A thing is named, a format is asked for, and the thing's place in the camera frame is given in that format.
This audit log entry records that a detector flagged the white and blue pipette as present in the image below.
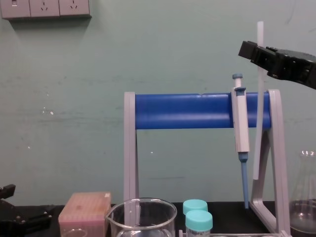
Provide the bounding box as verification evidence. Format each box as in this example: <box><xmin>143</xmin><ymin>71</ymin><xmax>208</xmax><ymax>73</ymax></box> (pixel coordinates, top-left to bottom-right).
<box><xmin>231</xmin><ymin>73</ymin><xmax>251</xmax><ymax>210</ymax></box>

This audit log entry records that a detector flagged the pink pipette tip box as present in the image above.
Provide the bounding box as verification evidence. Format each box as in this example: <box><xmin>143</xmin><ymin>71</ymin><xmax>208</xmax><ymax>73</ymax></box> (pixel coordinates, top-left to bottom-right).
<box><xmin>58</xmin><ymin>192</ymin><xmax>112</xmax><ymax>237</ymax></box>

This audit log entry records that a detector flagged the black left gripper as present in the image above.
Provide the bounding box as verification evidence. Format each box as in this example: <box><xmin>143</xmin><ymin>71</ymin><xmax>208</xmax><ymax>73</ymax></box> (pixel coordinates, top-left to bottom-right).
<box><xmin>0</xmin><ymin>184</ymin><xmax>59</xmax><ymax>237</ymax></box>

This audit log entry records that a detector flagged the clear tube rack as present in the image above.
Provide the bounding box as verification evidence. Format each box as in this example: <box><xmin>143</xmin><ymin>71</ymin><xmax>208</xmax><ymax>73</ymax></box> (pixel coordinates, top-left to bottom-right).
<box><xmin>178</xmin><ymin>229</ymin><xmax>292</xmax><ymax>237</ymax></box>

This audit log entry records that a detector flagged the sample tube with teal cap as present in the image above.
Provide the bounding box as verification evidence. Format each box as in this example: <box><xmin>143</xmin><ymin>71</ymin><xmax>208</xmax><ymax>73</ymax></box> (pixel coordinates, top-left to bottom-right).
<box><xmin>182</xmin><ymin>199</ymin><xmax>209</xmax><ymax>216</ymax></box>
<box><xmin>185</xmin><ymin>209</ymin><xmax>214</xmax><ymax>237</ymax></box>

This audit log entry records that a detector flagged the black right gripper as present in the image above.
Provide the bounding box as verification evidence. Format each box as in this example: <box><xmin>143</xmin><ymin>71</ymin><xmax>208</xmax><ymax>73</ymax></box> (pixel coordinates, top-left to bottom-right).
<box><xmin>237</xmin><ymin>40</ymin><xmax>316</xmax><ymax>90</ymax></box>

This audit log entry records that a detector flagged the grey wall socket panel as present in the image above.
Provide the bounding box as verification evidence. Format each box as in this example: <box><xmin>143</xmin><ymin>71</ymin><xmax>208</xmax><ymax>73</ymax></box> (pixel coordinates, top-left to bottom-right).
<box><xmin>0</xmin><ymin>0</ymin><xmax>93</xmax><ymax>21</ymax></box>

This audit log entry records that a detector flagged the clear glass beaker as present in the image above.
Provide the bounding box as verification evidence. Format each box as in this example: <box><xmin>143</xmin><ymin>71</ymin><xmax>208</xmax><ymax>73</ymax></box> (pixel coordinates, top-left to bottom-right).
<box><xmin>104</xmin><ymin>197</ymin><xmax>178</xmax><ymax>237</ymax></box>

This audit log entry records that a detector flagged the clear glass conical flask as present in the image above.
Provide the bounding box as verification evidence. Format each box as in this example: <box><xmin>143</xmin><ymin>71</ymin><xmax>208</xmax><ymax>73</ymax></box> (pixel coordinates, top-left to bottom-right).
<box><xmin>288</xmin><ymin>149</ymin><xmax>316</xmax><ymax>231</ymax></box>

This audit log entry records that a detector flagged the grey pipette stand, blue bar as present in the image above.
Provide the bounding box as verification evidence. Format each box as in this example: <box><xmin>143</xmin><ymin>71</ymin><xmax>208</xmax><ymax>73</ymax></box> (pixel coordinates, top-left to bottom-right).
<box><xmin>123</xmin><ymin>89</ymin><xmax>292</xmax><ymax>237</ymax></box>

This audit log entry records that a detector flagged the white stirring rod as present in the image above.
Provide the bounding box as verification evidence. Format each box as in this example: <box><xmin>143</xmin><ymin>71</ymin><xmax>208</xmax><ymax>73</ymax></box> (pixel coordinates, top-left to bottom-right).
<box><xmin>252</xmin><ymin>21</ymin><xmax>266</xmax><ymax>180</ymax></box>

